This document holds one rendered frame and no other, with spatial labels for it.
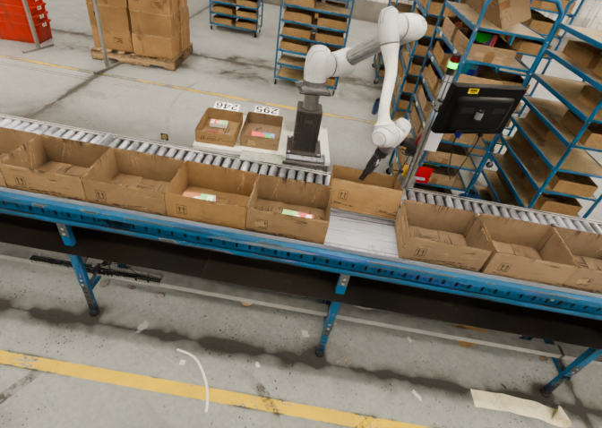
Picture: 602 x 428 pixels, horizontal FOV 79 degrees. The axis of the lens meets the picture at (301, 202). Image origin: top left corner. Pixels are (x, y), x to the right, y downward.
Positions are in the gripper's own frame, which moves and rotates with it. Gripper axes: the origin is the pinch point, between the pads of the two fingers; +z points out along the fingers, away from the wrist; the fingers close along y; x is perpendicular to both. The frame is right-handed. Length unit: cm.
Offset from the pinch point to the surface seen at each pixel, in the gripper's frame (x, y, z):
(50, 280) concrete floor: 147, -48, 155
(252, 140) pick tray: 68, 42, 40
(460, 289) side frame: -54, -64, -3
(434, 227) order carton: -40, -32, -8
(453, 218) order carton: -44, -32, -19
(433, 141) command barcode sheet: -34, 29, -29
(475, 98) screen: -29, 14, -67
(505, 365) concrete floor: -144, -50, 50
